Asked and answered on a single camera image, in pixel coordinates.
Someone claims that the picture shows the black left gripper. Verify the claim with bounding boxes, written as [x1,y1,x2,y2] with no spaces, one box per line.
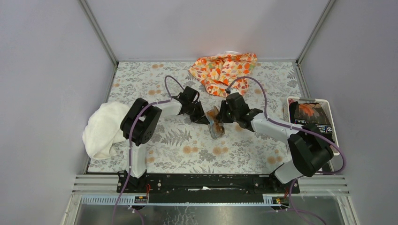
[186,101,210,125]

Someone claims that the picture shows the clear pink sunglasses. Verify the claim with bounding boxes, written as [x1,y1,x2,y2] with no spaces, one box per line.
[206,106,225,134]

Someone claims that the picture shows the plaid glasses case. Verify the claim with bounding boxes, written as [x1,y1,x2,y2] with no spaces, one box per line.
[205,106,225,139]

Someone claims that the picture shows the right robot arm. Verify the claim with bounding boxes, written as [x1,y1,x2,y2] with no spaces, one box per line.
[216,93,334,193]

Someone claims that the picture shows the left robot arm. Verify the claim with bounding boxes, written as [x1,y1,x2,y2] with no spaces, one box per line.
[120,86,209,193]

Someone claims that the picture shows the orange floral fabric pouch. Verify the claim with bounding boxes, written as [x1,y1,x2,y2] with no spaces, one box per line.
[188,52,258,97]

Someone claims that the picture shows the dark clothing in basket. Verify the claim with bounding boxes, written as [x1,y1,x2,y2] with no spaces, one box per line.
[289,101,333,141]

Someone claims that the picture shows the white towel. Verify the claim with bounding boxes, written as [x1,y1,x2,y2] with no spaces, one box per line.
[82,101,130,160]

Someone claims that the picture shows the white perforated plastic basket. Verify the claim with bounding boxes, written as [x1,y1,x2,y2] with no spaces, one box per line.
[286,96,340,156]

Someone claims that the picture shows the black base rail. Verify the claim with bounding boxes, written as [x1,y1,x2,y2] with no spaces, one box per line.
[116,171,300,203]

